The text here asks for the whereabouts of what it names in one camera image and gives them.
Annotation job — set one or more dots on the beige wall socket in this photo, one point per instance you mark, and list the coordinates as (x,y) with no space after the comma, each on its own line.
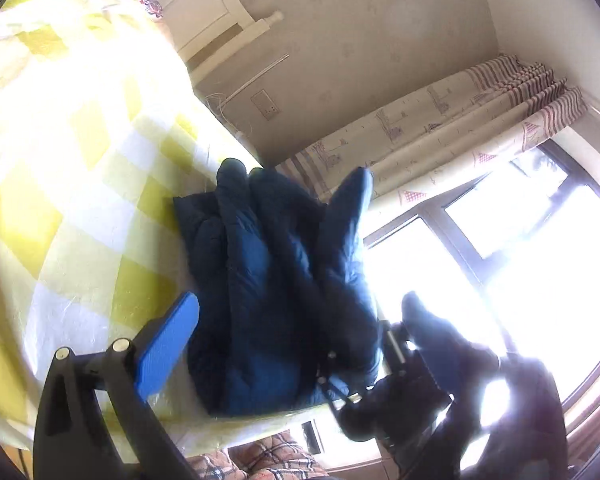
(272,110)

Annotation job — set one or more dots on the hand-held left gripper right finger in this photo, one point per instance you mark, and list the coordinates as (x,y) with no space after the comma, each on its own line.
(430,330)

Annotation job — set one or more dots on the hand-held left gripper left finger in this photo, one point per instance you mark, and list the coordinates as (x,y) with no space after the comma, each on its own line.
(167,345)

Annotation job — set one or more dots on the beige wall switch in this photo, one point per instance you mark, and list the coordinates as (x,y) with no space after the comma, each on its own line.
(259,97)

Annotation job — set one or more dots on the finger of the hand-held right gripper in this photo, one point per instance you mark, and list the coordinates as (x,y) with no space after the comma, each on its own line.
(337,382)

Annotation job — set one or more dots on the patterned beige curtain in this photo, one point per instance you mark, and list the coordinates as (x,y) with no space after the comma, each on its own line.
(430,120)

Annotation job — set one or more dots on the window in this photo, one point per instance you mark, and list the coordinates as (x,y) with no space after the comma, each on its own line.
(430,220)

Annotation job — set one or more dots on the yellow checked bed sheet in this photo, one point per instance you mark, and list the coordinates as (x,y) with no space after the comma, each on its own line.
(80,185)

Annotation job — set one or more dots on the floral embroidered pillow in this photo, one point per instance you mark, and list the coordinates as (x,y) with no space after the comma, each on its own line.
(147,2)

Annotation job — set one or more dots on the white wooden headboard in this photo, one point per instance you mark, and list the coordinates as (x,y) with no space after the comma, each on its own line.
(205,10)

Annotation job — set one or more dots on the blue down jacket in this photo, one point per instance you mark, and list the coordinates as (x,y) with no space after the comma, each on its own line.
(270,285)

